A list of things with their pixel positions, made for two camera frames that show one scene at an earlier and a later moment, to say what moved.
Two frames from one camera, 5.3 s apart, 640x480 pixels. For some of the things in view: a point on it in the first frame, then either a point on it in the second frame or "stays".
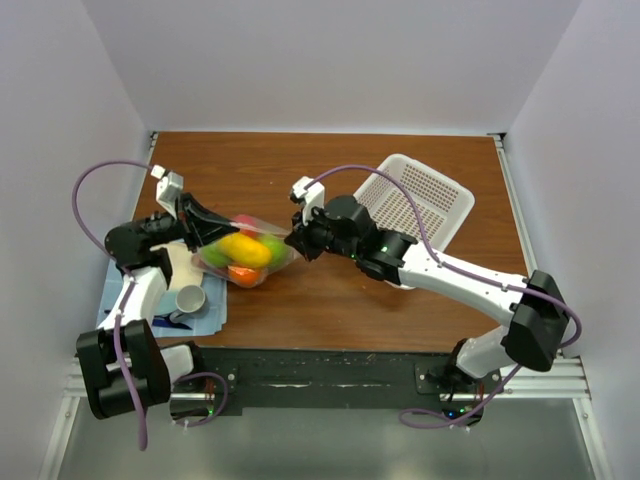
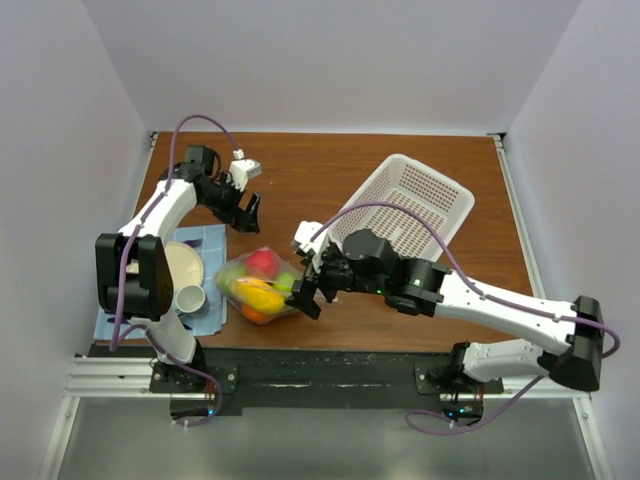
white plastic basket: x=444 y=203 stays
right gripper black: x=301 y=234 → x=316 y=267
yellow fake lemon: x=246 y=250 → x=261 y=296
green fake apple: x=279 y=251 → x=285 y=282
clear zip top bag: x=245 y=255 → x=257 y=283
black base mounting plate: x=334 y=378 stays
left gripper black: x=198 y=226 → x=242 y=220
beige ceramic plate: x=183 y=273 stays
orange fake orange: x=243 y=276 → x=253 y=315
